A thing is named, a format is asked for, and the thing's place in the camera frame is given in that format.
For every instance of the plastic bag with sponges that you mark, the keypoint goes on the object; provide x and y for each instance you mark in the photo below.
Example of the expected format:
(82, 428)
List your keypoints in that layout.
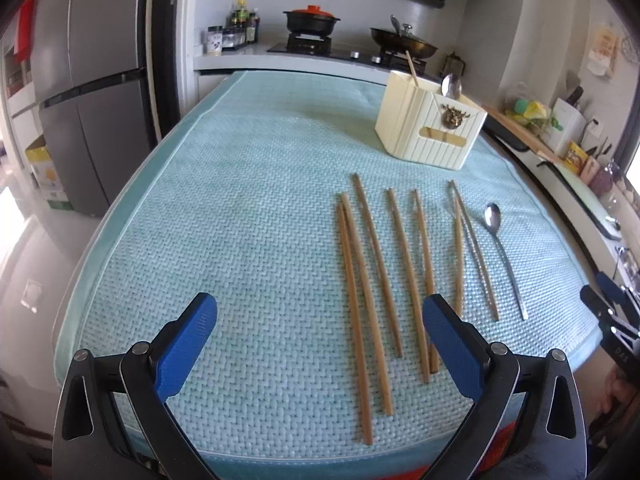
(527, 110)

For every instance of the black gas stove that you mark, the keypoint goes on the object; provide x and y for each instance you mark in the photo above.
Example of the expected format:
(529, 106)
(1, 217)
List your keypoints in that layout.
(320, 47)

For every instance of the light blue woven mat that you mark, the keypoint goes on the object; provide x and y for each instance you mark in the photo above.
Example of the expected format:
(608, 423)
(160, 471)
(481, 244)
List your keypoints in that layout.
(240, 220)

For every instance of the single wooden chopstick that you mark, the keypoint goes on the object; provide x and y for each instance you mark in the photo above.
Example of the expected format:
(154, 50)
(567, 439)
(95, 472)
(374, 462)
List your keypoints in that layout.
(412, 70)

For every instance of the black pot with orange lid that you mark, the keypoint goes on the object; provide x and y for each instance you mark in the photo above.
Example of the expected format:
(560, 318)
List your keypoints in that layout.
(311, 20)

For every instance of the long steel spoon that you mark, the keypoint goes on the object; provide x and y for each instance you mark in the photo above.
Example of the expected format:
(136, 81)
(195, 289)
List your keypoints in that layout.
(502, 255)

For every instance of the glass french press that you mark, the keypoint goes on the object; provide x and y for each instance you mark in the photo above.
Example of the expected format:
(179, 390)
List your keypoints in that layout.
(454, 66)

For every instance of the white wall outlet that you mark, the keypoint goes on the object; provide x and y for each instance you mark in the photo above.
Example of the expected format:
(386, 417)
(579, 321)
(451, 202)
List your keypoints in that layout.
(591, 130)

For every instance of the person's right hand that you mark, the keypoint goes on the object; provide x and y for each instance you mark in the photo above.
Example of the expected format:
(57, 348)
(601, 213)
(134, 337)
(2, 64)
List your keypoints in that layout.
(617, 395)

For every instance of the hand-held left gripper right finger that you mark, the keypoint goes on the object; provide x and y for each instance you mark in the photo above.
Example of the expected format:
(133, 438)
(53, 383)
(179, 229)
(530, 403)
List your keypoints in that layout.
(450, 342)

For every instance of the red cloth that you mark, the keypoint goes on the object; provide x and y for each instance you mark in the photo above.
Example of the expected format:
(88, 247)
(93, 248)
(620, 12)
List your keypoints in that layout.
(26, 27)

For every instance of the wooden cutting board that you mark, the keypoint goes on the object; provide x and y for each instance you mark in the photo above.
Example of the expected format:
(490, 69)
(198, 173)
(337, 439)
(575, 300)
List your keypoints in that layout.
(525, 135)

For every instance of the cream ribbed utensil holder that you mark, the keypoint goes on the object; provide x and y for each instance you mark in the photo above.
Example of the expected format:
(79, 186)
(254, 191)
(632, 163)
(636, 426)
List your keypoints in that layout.
(425, 125)

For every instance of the white kitchen counter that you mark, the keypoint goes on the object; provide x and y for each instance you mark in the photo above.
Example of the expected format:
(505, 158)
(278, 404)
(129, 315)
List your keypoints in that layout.
(235, 62)

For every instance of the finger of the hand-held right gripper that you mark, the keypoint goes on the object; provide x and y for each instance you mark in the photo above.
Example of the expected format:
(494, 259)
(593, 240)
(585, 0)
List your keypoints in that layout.
(607, 285)
(597, 302)

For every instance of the grey refrigerator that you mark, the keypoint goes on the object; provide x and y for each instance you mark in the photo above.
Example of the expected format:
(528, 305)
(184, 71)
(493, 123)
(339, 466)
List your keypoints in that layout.
(90, 95)

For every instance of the yellow packet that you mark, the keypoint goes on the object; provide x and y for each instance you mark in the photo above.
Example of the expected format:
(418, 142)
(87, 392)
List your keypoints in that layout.
(576, 157)

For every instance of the dark wok with glass lid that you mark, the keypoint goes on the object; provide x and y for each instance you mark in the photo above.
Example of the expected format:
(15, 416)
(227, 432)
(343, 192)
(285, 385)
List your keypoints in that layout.
(402, 42)

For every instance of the cluster of sauce bottles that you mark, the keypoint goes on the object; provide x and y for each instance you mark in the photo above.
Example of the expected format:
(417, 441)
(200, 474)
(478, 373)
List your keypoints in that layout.
(244, 22)

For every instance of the hanging wall calendar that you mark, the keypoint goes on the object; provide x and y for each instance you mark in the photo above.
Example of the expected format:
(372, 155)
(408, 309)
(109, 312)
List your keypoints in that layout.
(606, 52)

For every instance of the white drain tray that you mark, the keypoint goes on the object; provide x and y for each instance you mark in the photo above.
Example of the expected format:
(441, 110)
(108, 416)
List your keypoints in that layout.
(585, 195)

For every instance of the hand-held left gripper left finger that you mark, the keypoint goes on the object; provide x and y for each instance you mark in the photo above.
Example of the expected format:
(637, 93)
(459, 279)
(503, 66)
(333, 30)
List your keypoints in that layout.
(187, 340)

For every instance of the white knife block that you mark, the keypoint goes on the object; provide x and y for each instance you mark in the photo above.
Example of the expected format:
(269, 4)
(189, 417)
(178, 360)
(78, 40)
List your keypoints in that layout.
(567, 122)

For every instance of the cardboard box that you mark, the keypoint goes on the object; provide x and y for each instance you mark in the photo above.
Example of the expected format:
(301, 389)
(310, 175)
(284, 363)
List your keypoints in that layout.
(45, 175)

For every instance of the row of bamboo chopsticks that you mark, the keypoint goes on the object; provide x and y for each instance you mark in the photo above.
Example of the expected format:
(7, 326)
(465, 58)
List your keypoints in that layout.
(395, 270)

